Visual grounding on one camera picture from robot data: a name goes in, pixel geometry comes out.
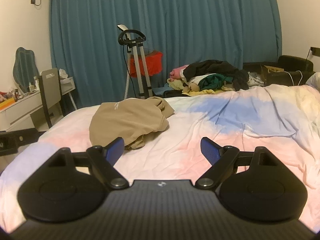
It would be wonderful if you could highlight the tan t-shirt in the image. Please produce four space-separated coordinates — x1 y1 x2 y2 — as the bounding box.
89 97 175 150

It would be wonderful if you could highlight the pile of mixed clothes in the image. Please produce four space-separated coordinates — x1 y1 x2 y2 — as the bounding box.
159 60 265 98

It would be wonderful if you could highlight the pastel tie-dye duvet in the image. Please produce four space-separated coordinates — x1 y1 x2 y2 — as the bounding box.
1 85 319 232

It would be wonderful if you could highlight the white desk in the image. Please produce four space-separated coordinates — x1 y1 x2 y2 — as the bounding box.
1 77 77 131

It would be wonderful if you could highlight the yellow box on desk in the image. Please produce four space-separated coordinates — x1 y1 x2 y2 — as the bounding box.
0 98 16 110

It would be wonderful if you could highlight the grey desk chair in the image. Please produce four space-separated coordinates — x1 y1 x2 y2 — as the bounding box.
30 68 63 132

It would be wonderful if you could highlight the cardboard box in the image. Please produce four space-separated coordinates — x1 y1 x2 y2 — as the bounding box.
261 65 284 82

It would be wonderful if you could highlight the teal wavy mirror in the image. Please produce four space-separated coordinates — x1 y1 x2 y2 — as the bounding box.
12 47 39 93

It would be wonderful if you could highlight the black armchair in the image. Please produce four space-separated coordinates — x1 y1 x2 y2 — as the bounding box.
243 55 315 86

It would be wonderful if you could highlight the red cloth on stand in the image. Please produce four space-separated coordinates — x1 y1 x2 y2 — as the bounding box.
130 50 163 77

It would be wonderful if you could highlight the garment steamer stand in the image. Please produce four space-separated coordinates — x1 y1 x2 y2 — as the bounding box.
117 24 153 100

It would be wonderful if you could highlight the teal blue curtain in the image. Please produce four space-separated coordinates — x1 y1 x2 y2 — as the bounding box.
50 0 282 107

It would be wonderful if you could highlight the white charging cable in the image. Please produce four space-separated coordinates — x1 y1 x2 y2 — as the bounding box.
282 70 304 86

